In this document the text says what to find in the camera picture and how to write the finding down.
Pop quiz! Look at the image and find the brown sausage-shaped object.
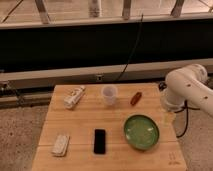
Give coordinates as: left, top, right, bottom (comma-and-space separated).
130, 92, 142, 106

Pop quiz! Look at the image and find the black smartphone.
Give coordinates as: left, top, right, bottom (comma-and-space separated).
94, 129, 106, 154

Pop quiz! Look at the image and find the black hanging cable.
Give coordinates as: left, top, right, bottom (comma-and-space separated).
113, 13, 145, 83

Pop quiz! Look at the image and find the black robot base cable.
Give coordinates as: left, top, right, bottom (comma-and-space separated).
174, 100, 201, 139

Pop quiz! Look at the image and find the green ceramic bowl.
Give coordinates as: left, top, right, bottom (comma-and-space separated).
123, 114, 160, 151

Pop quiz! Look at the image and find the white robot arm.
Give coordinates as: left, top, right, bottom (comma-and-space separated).
161, 64, 213, 116

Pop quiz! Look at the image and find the translucent plastic cup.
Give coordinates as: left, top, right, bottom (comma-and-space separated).
101, 85, 118, 106

